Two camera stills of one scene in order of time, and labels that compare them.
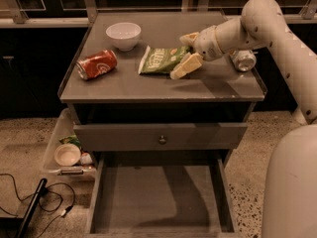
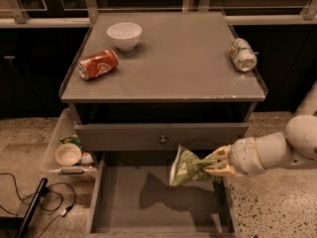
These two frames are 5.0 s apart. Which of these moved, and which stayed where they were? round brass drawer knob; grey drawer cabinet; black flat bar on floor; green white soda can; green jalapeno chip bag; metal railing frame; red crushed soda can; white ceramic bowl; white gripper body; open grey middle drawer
Moved: white gripper body; green jalapeno chip bag
Stayed: black flat bar on floor; metal railing frame; open grey middle drawer; white ceramic bowl; green white soda can; grey drawer cabinet; red crushed soda can; round brass drawer knob
